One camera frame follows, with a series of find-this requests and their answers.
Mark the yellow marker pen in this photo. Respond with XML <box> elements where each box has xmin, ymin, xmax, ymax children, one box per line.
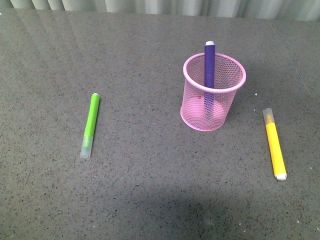
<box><xmin>262</xmin><ymin>107</ymin><xmax>287</xmax><ymax>181</ymax></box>

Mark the pink mesh cup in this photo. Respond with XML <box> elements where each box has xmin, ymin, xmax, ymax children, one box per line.
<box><xmin>180</xmin><ymin>53</ymin><xmax>247</xmax><ymax>132</ymax></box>

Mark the purple marker pen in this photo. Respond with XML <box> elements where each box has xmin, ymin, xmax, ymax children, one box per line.
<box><xmin>204</xmin><ymin>40</ymin><xmax>216</xmax><ymax>118</ymax></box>

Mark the green marker pen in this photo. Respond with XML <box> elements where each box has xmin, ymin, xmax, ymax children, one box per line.
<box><xmin>80</xmin><ymin>93</ymin><xmax>100</xmax><ymax>159</ymax></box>

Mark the white pleated curtain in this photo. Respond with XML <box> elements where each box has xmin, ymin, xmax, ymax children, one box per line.
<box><xmin>0</xmin><ymin>0</ymin><xmax>320</xmax><ymax>22</ymax></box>

